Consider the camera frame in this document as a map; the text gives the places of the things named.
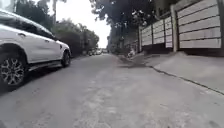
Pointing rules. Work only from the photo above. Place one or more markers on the white car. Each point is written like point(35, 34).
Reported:
point(30, 43)

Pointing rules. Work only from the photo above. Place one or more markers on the parked vehicles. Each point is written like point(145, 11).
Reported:
point(96, 52)

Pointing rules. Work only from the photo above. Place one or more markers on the pale concrete driveway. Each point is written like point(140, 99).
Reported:
point(193, 68)

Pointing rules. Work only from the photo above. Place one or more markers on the pale slatted fence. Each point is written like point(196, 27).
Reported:
point(196, 25)

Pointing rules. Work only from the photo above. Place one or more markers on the grey asphalt road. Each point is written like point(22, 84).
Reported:
point(110, 96)

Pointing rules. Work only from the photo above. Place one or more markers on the dark green hedge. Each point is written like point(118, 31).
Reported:
point(75, 38)

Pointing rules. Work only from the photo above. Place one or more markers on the row of trees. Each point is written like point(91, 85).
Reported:
point(30, 11)

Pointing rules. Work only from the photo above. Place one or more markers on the large dark tree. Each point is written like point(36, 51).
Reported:
point(130, 16)

